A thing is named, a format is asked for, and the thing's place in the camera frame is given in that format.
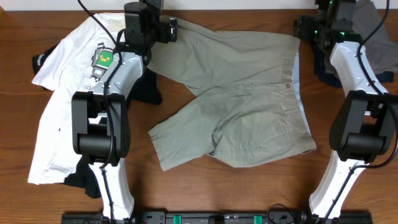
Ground navy blue garment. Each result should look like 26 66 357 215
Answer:
312 45 394 88

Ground grey shorts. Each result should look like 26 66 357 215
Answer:
353 0 397 73

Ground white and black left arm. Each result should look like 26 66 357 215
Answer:
72 13 177 223

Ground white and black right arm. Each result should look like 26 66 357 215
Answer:
294 16 397 223

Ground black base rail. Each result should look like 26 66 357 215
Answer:
60 203 374 224

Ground olive green shorts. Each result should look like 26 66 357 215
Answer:
149 19 316 170

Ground black garment under t-shirt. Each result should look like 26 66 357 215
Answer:
32 45 162 198

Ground white graphic t-shirt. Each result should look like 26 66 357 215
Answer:
28 13 125 184

